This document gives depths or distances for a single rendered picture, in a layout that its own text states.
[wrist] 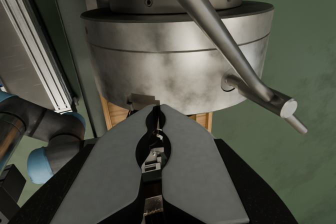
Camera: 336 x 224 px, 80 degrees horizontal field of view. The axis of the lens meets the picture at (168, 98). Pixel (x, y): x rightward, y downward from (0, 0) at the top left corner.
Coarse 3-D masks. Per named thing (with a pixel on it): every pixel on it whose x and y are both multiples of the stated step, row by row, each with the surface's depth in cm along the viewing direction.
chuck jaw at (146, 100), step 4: (128, 96) 29; (132, 96) 29; (136, 96) 28; (140, 96) 28; (144, 96) 28; (148, 96) 28; (152, 96) 27; (132, 100) 29; (136, 100) 29; (140, 100) 28; (144, 100) 28; (148, 100) 28; (152, 100) 28; (156, 100) 27; (136, 104) 29; (140, 104) 29; (144, 104) 28; (148, 104) 28; (156, 104) 28; (136, 108) 29; (140, 108) 29
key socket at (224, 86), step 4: (232, 68) 26; (228, 72) 26; (232, 72) 26; (224, 76) 26; (220, 80) 26; (224, 80) 26; (220, 84) 26; (224, 84) 27; (224, 88) 27; (228, 88) 27
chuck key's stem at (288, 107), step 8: (232, 80) 25; (240, 80) 25; (240, 88) 24; (248, 88) 23; (248, 96) 23; (256, 96) 22; (280, 96) 20; (288, 96) 20; (264, 104) 21; (272, 104) 20; (280, 104) 19; (288, 104) 19; (296, 104) 20; (280, 112) 20; (288, 112) 20
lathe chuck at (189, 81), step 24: (96, 48) 28; (216, 48) 24; (240, 48) 25; (264, 48) 30; (96, 72) 31; (120, 72) 27; (144, 72) 25; (168, 72) 25; (192, 72) 25; (216, 72) 25; (120, 96) 29; (168, 96) 26; (192, 96) 26; (216, 96) 27; (240, 96) 29
